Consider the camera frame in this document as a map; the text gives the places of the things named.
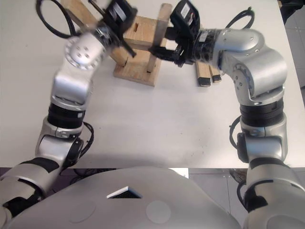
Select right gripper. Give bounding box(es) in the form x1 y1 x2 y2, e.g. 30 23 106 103
147 27 216 68

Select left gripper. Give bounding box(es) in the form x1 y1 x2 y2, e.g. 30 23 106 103
87 0 138 58

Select wooden seat board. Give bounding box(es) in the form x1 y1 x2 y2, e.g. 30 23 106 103
112 15 168 87

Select wooden bar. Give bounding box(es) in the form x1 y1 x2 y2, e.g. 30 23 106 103
194 61 212 87
208 64 223 84

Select robot body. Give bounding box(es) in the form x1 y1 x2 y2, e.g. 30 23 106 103
9 166 242 229

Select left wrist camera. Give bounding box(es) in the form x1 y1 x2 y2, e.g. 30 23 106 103
104 0 139 29

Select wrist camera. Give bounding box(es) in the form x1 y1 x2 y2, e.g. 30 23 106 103
104 0 139 29
170 0 201 40

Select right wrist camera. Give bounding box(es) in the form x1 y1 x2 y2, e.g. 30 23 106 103
170 0 201 40

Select black cable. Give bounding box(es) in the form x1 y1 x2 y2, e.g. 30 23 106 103
80 121 95 156
35 0 81 39
228 116 242 145
224 7 256 31

